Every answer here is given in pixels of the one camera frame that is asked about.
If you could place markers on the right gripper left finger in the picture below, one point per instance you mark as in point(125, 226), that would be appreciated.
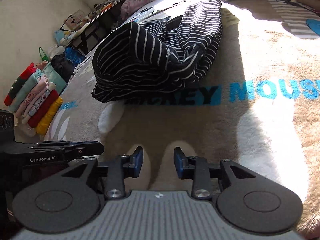
point(71, 198)

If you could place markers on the colourful folded clothes pile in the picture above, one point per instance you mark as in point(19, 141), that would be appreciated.
point(31, 95)

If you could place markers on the cluttered dark side table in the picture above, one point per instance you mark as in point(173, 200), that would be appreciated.
point(85, 32)

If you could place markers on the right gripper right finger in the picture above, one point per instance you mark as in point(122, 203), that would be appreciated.
point(242, 197)

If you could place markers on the black white striped garment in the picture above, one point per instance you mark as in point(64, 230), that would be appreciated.
point(153, 57)

